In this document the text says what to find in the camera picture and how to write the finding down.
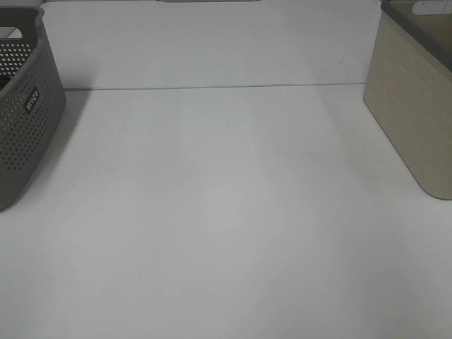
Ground beige plastic bin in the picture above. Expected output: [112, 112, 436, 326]
[363, 1, 451, 201]

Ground grey perforated plastic basket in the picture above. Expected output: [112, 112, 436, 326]
[1, 6, 66, 210]

